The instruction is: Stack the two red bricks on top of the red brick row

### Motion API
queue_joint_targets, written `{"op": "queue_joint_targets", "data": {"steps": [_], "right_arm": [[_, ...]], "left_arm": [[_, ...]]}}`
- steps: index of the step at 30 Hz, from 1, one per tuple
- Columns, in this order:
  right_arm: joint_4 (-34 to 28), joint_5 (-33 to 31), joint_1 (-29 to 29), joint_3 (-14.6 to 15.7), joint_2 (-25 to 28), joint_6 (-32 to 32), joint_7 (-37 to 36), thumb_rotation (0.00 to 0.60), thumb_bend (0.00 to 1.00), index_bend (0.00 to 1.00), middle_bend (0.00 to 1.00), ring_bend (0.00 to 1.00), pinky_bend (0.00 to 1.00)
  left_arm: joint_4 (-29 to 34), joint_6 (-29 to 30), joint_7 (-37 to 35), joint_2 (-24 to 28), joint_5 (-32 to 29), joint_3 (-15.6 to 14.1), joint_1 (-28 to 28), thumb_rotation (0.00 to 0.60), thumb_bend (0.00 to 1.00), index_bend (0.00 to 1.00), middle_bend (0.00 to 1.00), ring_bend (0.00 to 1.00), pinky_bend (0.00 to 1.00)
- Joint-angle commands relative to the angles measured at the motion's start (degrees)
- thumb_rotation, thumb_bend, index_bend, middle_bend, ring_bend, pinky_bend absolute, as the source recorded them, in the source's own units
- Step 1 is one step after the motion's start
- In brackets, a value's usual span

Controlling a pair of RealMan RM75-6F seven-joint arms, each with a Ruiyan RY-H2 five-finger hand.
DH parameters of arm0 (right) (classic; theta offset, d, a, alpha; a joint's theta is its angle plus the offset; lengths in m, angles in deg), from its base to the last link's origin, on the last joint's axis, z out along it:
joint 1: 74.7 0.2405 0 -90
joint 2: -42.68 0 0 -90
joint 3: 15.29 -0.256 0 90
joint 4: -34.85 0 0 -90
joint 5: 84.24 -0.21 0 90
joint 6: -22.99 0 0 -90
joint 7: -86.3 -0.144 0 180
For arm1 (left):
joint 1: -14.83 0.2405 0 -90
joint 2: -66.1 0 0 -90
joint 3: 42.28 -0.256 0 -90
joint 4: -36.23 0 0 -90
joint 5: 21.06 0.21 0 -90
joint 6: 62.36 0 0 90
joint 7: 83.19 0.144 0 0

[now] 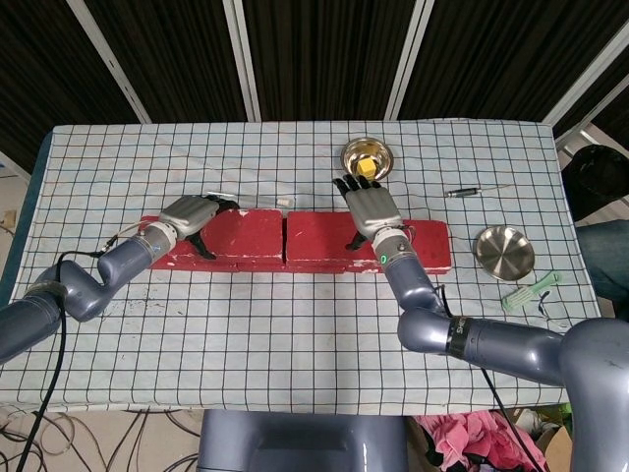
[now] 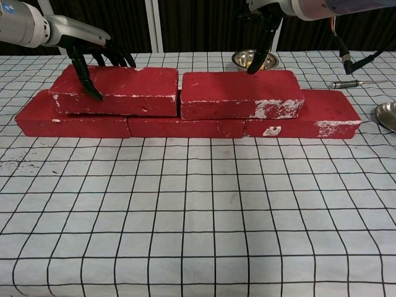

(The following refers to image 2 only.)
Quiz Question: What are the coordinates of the steel bowl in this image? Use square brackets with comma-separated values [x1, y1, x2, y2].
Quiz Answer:
[231, 50, 278, 74]

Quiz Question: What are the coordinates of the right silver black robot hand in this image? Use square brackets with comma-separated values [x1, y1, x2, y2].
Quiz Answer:
[237, 0, 293, 75]

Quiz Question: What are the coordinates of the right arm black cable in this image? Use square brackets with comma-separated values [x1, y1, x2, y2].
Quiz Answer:
[327, 15, 384, 75]

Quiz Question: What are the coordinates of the red brick with white worn edge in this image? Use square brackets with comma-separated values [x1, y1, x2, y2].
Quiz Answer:
[180, 70, 306, 121]

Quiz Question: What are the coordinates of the white black checked tablecloth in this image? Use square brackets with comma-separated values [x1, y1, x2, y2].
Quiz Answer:
[0, 49, 396, 297]

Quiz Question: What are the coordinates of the plain red brick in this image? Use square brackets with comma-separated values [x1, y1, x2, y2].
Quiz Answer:
[15, 89, 132, 139]
[127, 89, 247, 139]

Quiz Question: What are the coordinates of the shallow steel plate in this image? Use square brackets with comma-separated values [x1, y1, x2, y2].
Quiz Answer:
[374, 103, 396, 134]

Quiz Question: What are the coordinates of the red brick with white patch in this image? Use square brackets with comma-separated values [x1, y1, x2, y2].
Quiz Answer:
[244, 88, 363, 140]

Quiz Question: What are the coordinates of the white partition frame post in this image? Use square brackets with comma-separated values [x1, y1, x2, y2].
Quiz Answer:
[145, 0, 164, 53]
[40, 0, 56, 16]

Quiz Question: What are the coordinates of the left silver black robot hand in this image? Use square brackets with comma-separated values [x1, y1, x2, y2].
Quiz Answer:
[44, 14, 137, 101]

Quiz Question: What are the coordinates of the black handled screwdriver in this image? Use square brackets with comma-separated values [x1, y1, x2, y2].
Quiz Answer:
[328, 79, 388, 89]

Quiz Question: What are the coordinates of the red brick with chipped corner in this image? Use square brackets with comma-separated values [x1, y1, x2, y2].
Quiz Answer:
[48, 64, 179, 118]

